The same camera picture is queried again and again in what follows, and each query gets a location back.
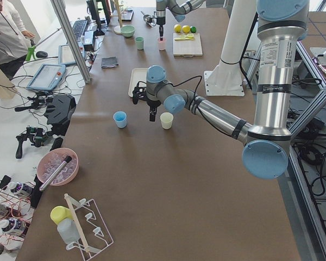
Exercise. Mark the white wire rack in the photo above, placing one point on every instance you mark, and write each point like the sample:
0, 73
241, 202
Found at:
95, 236

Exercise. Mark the blue cup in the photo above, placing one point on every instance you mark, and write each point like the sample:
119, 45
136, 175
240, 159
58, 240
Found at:
120, 118

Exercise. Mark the grey folded cloth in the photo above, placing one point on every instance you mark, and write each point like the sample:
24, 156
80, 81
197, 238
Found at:
109, 62

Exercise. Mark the cream white cup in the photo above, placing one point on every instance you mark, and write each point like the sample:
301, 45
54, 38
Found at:
166, 119

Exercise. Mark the yellow lemon near lime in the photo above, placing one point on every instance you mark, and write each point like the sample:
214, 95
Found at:
186, 29

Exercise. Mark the green cup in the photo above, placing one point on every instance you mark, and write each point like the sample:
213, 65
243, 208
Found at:
139, 43

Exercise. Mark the black monitor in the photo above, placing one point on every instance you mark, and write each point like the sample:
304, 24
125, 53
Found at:
94, 11

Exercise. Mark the green bowl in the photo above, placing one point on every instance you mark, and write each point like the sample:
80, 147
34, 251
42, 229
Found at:
127, 31

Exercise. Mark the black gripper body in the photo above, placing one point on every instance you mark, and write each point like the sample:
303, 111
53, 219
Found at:
160, 21
153, 103

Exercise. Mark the beige rabbit tray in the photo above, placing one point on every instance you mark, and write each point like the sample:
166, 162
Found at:
141, 76

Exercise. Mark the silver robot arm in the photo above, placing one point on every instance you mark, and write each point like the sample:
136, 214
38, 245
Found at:
266, 141
178, 11

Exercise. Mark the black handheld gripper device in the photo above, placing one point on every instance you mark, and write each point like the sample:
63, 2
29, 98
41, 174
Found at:
36, 135

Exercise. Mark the metal muddler in bowl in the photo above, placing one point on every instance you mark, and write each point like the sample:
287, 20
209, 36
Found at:
50, 179

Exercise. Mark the blue teach pendant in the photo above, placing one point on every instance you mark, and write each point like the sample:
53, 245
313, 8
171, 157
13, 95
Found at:
65, 56
47, 77

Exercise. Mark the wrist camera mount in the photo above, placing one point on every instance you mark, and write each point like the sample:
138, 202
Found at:
139, 92
150, 20

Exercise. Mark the metal scoop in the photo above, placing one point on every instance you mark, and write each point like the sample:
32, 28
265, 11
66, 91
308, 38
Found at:
144, 16

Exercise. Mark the wooden cup tree stand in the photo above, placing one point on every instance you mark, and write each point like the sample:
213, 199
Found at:
118, 15

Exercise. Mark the pink cup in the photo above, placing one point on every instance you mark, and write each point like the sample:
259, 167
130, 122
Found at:
161, 44

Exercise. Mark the black keyboard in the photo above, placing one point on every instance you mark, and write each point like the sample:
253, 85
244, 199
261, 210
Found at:
79, 27

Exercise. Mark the person in white jacket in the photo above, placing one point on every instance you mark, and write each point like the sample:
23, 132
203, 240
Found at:
13, 39

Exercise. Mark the yellow lemon far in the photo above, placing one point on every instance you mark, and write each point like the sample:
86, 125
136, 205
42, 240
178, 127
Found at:
177, 28

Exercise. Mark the yellow plastic knife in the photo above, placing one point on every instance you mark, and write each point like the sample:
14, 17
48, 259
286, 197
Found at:
183, 39

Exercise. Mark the clear cup on rack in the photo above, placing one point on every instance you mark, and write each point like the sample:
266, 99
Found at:
68, 231

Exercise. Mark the aluminium frame post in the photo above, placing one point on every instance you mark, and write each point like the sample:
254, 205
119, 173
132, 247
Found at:
59, 9

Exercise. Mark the yellow cup on rack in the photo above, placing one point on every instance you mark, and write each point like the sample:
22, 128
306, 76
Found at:
60, 213

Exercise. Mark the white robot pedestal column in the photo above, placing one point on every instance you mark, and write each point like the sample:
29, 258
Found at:
226, 78

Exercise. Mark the wooden cutting board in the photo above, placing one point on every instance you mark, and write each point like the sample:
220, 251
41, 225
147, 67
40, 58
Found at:
191, 48

